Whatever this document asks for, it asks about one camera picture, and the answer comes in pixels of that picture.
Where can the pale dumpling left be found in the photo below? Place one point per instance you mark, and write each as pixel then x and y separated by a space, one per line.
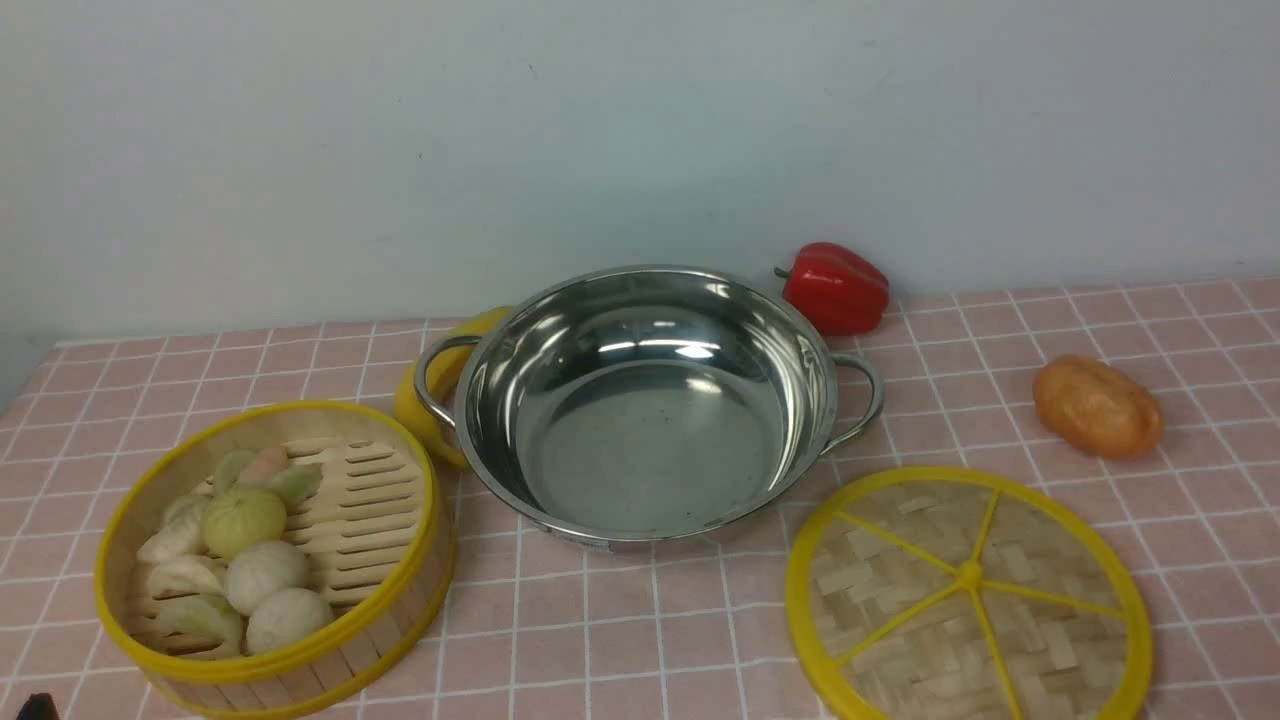
pixel 179 534

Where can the white round bun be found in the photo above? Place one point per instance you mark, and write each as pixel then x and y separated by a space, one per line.
pixel 263 569
pixel 284 618

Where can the red toy bell pepper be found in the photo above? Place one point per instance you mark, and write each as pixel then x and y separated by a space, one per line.
pixel 839 292

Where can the yellow toy banana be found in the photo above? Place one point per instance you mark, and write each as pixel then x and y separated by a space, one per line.
pixel 435 374

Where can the yellow woven bamboo steamer lid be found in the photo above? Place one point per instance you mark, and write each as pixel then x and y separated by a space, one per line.
pixel 950 593

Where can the pink green dumpling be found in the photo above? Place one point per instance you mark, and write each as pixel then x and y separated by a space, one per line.
pixel 268 468

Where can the white round bun upper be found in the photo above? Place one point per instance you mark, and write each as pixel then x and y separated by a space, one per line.
pixel 263 569

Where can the yellow bamboo steamer basket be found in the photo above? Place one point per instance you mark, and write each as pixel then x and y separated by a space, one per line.
pixel 378 534

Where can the green round bun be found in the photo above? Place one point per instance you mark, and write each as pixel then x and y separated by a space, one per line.
pixel 240 518

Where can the white round bun lower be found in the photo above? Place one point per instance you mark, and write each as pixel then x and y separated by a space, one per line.
pixel 284 618

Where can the orange toy potato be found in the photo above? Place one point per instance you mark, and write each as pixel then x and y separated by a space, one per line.
pixel 1096 408

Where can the stainless steel two-handled pot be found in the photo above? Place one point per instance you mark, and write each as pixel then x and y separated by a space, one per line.
pixel 646 404

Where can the pink checkered tablecloth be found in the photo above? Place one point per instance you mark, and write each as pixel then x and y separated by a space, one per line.
pixel 536 628

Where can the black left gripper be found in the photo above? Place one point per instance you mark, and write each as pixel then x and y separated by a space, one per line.
pixel 38 706

